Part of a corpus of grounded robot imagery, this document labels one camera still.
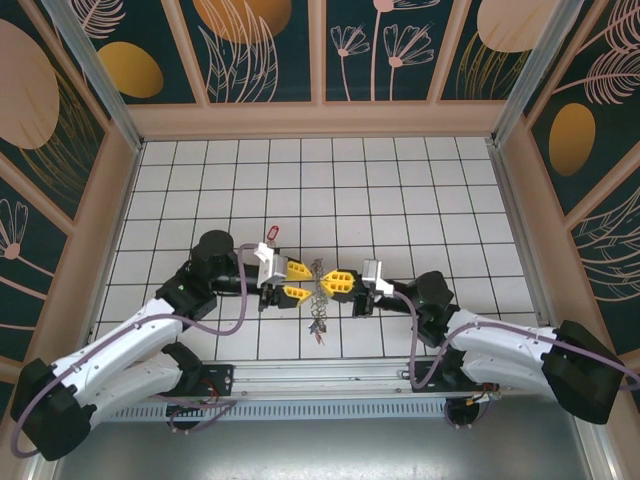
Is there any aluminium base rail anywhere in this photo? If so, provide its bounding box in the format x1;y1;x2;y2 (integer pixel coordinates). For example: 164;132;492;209
199;352;551;401

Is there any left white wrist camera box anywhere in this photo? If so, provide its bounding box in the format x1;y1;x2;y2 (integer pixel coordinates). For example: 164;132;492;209
253;241;288;289

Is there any aluminium frame post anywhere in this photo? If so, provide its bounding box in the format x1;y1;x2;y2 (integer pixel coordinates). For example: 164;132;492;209
489;0;596;146
42;0;145;151

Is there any aluminium side rail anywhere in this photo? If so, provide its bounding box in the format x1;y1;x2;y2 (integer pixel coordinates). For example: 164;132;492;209
487;138;557;329

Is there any white slotted cable duct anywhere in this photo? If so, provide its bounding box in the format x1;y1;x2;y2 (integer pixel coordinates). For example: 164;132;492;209
107;402;451;422

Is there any grey sheet metal panel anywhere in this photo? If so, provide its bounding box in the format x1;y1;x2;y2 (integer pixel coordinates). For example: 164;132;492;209
54;418;594;480

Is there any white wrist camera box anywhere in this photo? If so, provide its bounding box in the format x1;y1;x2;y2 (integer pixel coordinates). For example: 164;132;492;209
253;241;288;289
360;258;396;296

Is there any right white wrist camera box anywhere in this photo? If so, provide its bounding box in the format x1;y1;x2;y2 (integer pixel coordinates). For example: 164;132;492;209
360;258;396;296

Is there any grey disc keyring with loops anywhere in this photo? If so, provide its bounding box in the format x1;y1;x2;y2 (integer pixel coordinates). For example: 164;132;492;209
305;257;332;347

